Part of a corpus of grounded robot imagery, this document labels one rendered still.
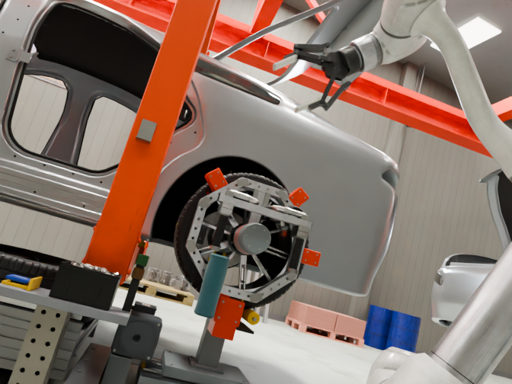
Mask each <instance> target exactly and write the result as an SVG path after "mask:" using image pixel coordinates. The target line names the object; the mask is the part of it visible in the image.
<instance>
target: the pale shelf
mask: <svg viewBox="0 0 512 384"><path fill-rule="evenodd" d="M49 294H50V290H47V289H44V288H40V287H39V288H37V289H35V290H31V291H27V290H25V289H21V288H18V287H15V286H9V285H6V284H3V283H0V296H4V297H8V298H11V299H17V300H20V301H24V302H29V303H33V304H36V305H40V306H46V307H49V308H52V309H58V310H61V311H65V312H71V313H74V314H77V315H83V316H87V317H90V318H96V319H99V320H102V321H106V322H112V323H115V324H118V325H124V326H126V324H127V322H128V319H129V317H130V314H127V313H124V312H121V309H122V308H120V307H116V306H111V308H110V309H109V310H108V311H106V310H103V309H97V308H94V307H90V306H85V305H82V304H78V303H75V302H69V301H65V300H62V299H57V298H53V297H50V296H49Z"/></svg>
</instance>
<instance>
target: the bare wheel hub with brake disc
mask: <svg viewBox="0 0 512 384"><path fill-rule="evenodd" d="M232 215H233V216H234V217H235V219H236V221H237V222H238V224H241V223H243V218H242V217H240V215H238V214H236V213H232ZM219 216H220V215H218V214H217V212H214V213H211V214H210V215H208V216H207V217H206V218H205V219H204V220H205V221H207V222H210V224H211V225H214V226H217V225H218V221H219ZM231 228H232V227H231V225H230V224H229V221H227V223H226V229H225V230H226V231H229V230H230V229H231ZM215 231H216V230H213V229H210V228H208V229H207V231H206V236H205V239H204V242H203V244H199V243H197V248H202V247H206V246H208V245H211V244H212V242H213V237H214V234H215ZM223 253H226V257H228V256H229V255H230V254H231V253H232V252H231V251H230V249H229V248H225V249H223V250H220V251H218V252H216V254H219V255H222V256H223ZM211 254H212V252H211V253H208V254H203V255H201V257H202V258H203V259H204V260H205V261H206V262H207V263H208V262H209V261H208V259H209V257H210V255H211ZM238 263H239V256H238V255H236V254H235V255H234V257H233V258H232V260H231V261H230V262H229V266H228V267H231V266H234V265H236V264H238Z"/></svg>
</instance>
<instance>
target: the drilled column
mask: <svg viewBox="0 0 512 384"><path fill-rule="evenodd" d="M71 314H72V313H71V312H65V311H61V310H58V309H52V308H49V307H46V306H40V305H37V307H36V309H35V312H34V315H33V318H32V319H31V322H30V326H29V328H28V330H27V333H26V336H25V339H24V342H23V344H22V347H21V350H20V353H19V355H18V358H17V361H16V363H15V365H14V369H13V371H12V374H11V377H10V379H9V382H8V384H47V383H48V380H49V377H50V374H51V371H52V369H53V365H54V363H55V360H56V356H57V354H58V352H59V348H60V345H61V343H62V340H63V337H64V334H65V332H66V328H67V326H68V323H69V319H70V317H71Z"/></svg>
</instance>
